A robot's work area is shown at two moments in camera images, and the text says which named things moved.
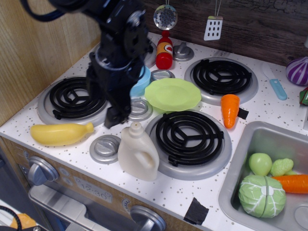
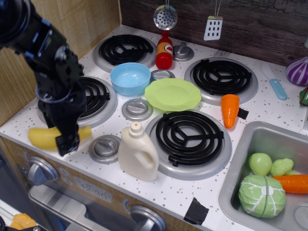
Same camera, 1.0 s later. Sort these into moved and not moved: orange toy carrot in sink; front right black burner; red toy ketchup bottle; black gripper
Moved: black gripper
Not moved: front right black burner; orange toy carrot in sink; red toy ketchup bottle
